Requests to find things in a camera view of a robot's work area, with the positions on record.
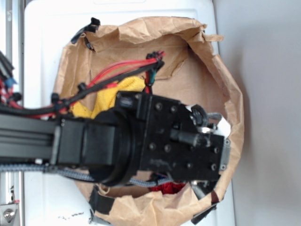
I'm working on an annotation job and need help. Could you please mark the aluminium frame rail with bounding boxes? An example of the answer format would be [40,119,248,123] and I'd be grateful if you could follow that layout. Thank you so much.
[0,0,25,226]

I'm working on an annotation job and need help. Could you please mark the brown paper bag basket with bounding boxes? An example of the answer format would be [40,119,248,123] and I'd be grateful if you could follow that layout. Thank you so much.
[54,16,245,226]

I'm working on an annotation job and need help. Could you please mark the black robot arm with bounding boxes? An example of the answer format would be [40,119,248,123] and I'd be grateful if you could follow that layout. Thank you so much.
[0,91,230,187]

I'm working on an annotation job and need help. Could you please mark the yellow towel cloth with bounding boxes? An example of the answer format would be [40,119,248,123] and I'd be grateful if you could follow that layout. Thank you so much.
[71,76,145,119]

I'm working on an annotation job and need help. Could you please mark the red paper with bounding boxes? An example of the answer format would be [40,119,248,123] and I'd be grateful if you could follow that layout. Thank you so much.
[149,182,186,194]

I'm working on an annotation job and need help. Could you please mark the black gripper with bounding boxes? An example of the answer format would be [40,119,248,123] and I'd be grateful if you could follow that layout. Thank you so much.
[139,94,231,181]

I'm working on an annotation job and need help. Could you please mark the red and black cable bundle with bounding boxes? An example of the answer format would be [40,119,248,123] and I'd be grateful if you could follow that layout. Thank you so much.
[0,50,166,118]

